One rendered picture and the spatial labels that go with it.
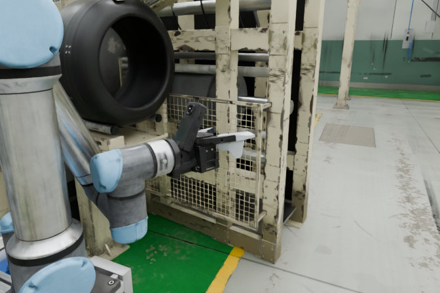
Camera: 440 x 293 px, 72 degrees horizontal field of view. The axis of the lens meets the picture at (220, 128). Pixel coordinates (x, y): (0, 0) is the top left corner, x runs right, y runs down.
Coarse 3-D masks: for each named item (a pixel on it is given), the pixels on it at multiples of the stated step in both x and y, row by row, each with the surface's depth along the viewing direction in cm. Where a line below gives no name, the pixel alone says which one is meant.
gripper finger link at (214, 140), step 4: (212, 136) 70; (216, 136) 69; (220, 136) 69; (224, 136) 68; (228, 136) 68; (232, 136) 69; (204, 140) 68; (208, 140) 68; (212, 140) 68; (216, 140) 68; (220, 140) 69; (224, 140) 68; (228, 140) 69; (232, 140) 69; (212, 144) 68; (216, 144) 68
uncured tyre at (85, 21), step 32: (96, 0) 125; (128, 0) 133; (64, 32) 121; (96, 32) 121; (128, 32) 167; (160, 32) 148; (64, 64) 120; (96, 64) 122; (128, 64) 174; (160, 64) 170; (96, 96) 125; (128, 96) 173; (160, 96) 155
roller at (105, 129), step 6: (84, 120) 148; (90, 120) 146; (90, 126) 144; (96, 126) 142; (102, 126) 140; (108, 126) 138; (114, 126) 137; (102, 132) 142; (108, 132) 138; (114, 132) 137
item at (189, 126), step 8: (192, 104) 69; (200, 104) 68; (184, 112) 70; (192, 112) 67; (200, 112) 68; (184, 120) 69; (192, 120) 67; (200, 120) 68; (184, 128) 68; (192, 128) 67; (176, 136) 69; (184, 136) 67; (192, 136) 67; (184, 144) 66; (192, 144) 67
